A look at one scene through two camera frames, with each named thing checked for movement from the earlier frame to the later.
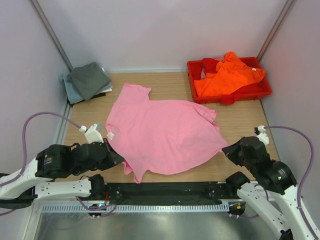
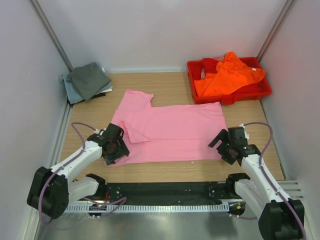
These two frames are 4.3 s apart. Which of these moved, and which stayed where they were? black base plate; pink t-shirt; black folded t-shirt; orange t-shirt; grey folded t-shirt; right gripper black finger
Moved: right gripper black finger; pink t-shirt
Stayed: orange t-shirt; black folded t-shirt; black base plate; grey folded t-shirt
